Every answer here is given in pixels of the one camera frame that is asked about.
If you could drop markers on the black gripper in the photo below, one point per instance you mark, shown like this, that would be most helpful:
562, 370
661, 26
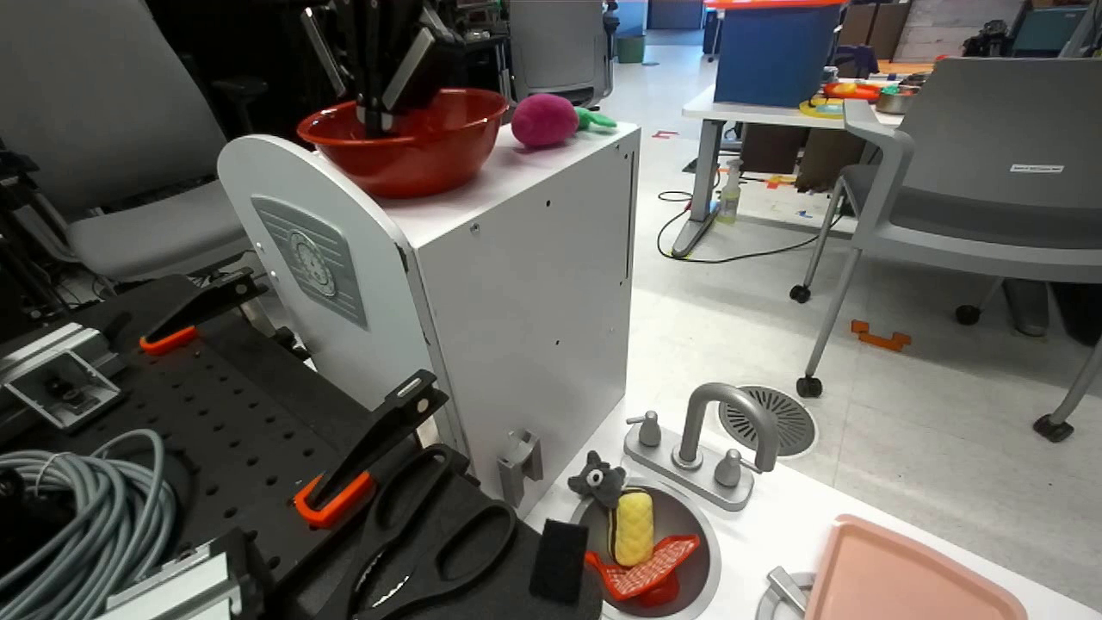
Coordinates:
397, 7

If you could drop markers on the orange red plastic bowl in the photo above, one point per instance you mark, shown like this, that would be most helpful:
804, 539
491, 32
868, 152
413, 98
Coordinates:
434, 149

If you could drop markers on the purple plush toy green leaf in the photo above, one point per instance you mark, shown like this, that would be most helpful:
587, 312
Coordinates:
542, 121

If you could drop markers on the white toy cabinet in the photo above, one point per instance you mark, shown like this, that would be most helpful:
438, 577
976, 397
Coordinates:
540, 288

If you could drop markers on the small black toy figure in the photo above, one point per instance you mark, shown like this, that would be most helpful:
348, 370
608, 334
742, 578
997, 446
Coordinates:
596, 476

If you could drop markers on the grey toy faucet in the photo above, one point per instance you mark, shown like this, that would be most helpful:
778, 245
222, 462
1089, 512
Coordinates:
702, 415

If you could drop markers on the orange yellow toy pile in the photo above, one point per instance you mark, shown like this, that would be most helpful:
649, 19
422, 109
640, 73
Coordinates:
850, 89

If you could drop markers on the yellow toy corn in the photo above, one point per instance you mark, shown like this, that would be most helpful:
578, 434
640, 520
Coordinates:
631, 529

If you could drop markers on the white toy sink counter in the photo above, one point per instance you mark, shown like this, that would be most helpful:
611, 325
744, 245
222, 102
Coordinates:
779, 504

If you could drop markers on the grey toy burner grate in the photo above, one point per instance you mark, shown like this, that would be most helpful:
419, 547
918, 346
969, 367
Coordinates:
786, 590

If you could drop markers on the green bin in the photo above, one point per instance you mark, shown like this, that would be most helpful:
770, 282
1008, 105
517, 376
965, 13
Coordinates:
630, 50

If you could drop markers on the grey office chair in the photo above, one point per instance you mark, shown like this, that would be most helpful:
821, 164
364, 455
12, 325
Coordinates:
105, 105
1001, 160

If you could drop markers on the white work table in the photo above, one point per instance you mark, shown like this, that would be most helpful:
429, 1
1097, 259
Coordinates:
736, 111

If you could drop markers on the small bottle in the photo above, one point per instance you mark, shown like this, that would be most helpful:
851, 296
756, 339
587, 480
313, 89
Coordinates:
727, 193

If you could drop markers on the black perforated mounting board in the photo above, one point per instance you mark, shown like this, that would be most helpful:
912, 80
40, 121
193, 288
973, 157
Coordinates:
229, 424

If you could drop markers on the brown cardboard box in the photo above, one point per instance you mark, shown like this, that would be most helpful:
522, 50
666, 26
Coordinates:
770, 149

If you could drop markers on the blue storage bin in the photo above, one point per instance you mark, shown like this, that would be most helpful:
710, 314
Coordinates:
778, 56

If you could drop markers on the orange bin lid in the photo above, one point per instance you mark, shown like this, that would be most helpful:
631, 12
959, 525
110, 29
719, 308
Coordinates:
778, 3

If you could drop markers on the black scissors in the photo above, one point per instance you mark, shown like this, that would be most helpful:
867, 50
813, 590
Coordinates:
392, 590

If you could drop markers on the small black foam block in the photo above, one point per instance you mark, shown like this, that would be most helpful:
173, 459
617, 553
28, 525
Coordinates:
558, 561

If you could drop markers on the round grey floor drain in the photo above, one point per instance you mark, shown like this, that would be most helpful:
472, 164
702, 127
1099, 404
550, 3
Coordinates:
786, 416

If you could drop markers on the silver aluminium extrusion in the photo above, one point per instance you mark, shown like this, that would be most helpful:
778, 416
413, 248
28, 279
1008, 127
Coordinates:
173, 586

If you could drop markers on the dark monitor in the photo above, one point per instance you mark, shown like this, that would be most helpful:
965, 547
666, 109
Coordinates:
1045, 32

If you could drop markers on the pink plastic cutting board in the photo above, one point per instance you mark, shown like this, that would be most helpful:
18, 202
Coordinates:
897, 578

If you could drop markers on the silver metal mount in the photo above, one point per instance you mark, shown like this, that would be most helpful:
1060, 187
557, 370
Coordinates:
62, 390

